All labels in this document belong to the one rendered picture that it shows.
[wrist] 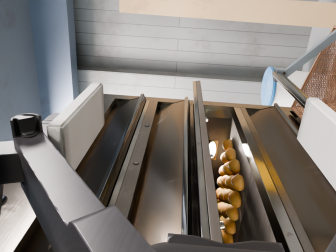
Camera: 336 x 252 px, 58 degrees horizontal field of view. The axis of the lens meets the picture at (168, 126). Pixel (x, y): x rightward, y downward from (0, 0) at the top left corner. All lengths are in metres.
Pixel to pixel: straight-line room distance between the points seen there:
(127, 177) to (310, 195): 0.64
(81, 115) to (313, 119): 0.13
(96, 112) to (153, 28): 3.71
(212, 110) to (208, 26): 2.15
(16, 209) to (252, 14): 2.94
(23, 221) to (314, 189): 0.95
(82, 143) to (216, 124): 1.73
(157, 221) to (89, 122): 0.77
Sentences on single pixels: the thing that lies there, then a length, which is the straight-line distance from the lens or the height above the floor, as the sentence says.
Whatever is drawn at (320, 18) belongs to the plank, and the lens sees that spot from 3.52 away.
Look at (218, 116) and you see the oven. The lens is 1.86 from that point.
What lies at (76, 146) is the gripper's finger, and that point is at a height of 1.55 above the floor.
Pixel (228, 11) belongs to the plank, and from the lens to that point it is 3.43.
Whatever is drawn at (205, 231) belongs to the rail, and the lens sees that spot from 0.71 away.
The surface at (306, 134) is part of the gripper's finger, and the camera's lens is 0.20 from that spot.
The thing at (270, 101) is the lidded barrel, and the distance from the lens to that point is 3.32.
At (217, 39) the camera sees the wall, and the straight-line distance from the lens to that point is 3.90.
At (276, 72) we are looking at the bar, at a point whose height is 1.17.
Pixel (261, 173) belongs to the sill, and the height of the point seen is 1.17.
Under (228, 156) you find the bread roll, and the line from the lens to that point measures 1.65.
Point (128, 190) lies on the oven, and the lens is 1.04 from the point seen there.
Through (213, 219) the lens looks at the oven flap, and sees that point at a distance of 0.73.
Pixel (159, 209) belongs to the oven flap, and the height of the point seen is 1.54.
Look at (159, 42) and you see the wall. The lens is 3.90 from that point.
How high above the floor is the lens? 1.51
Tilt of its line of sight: 2 degrees up
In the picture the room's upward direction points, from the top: 86 degrees counter-clockwise
